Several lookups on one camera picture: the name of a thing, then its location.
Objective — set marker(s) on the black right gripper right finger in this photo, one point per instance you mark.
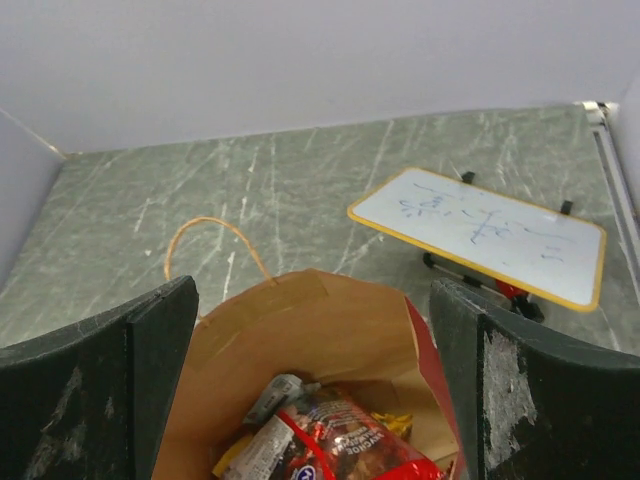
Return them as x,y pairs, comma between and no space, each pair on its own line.
530,402

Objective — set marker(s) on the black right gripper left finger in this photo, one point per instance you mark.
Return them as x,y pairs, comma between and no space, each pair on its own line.
91,400

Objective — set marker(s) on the red brown paper bag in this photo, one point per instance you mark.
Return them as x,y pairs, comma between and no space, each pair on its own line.
328,328

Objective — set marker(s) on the large red snack bag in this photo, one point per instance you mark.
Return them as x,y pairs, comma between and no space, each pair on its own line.
327,435

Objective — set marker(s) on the yellow candy wrapper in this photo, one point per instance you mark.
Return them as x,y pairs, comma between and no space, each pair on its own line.
400,425

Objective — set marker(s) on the grey silver snack wrapper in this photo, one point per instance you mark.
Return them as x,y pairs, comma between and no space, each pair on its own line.
281,390

